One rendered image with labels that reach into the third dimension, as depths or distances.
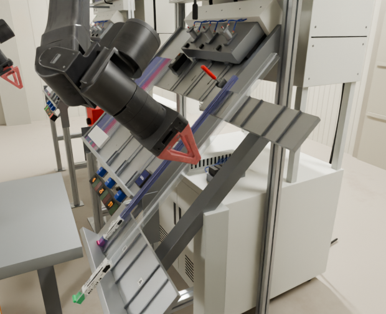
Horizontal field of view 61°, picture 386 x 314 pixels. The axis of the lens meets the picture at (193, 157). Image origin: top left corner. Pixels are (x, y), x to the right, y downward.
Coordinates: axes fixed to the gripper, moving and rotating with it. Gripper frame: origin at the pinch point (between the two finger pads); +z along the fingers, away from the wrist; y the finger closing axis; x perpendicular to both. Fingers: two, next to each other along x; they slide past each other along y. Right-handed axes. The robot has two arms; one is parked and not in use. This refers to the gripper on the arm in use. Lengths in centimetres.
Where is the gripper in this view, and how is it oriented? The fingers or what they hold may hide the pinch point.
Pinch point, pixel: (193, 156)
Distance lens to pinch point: 52.7
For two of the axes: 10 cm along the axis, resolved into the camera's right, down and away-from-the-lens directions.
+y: -4.3, -3.2, 8.5
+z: 6.5, 5.4, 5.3
